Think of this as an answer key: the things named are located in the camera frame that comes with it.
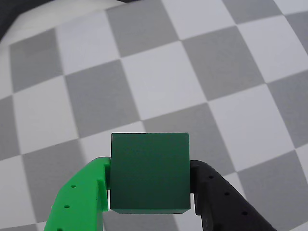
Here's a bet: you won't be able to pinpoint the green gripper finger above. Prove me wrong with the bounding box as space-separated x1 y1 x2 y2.
44 156 112 231

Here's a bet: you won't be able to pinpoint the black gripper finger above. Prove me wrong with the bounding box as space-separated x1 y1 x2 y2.
189 160 278 231

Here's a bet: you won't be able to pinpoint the dark green cube dice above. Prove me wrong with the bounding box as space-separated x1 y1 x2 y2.
109 132 191 215

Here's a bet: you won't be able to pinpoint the grey white checkerboard mat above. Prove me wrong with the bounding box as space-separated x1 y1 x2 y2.
0 0 308 231

